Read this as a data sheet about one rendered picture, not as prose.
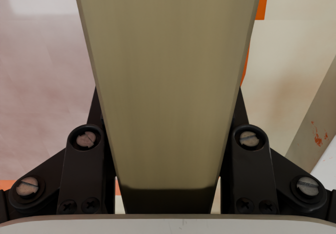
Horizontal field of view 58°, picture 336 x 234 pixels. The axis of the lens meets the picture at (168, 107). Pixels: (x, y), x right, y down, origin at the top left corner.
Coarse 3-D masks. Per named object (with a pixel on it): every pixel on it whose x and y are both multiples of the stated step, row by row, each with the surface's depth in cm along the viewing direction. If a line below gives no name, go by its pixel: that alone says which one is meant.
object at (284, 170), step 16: (240, 96) 12; (240, 112) 11; (224, 160) 10; (272, 160) 10; (288, 160) 10; (224, 176) 11; (288, 176) 9; (304, 176) 9; (288, 192) 9; (304, 192) 9; (320, 192) 9; (304, 208) 9; (320, 208) 9
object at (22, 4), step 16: (0, 0) 15; (16, 0) 15; (32, 0) 15; (48, 0) 15; (64, 0) 15; (0, 16) 16; (16, 16) 16; (32, 16) 16; (48, 16) 16; (64, 16) 16; (256, 16) 16
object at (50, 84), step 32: (0, 32) 17; (32, 32) 17; (64, 32) 17; (0, 64) 18; (32, 64) 18; (64, 64) 19; (0, 96) 21; (32, 96) 21; (64, 96) 21; (0, 128) 23; (32, 128) 23; (64, 128) 23; (0, 160) 26; (32, 160) 26
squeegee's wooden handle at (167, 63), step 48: (96, 0) 4; (144, 0) 4; (192, 0) 4; (240, 0) 4; (96, 48) 5; (144, 48) 5; (192, 48) 5; (240, 48) 5; (144, 96) 6; (192, 96) 6; (144, 144) 7; (192, 144) 7; (144, 192) 8; (192, 192) 8
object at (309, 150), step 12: (324, 84) 19; (324, 96) 19; (312, 108) 21; (324, 108) 19; (312, 120) 21; (324, 120) 19; (300, 132) 23; (312, 132) 21; (324, 132) 19; (300, 144) 23; (312, 144) 21; (324, 144) 19; (288, 156) 25; (300, 156) 23; (312, 156) 21; (324, 156) 20; (312, 168) 21; (324, 168) 21; (324, 180) 22
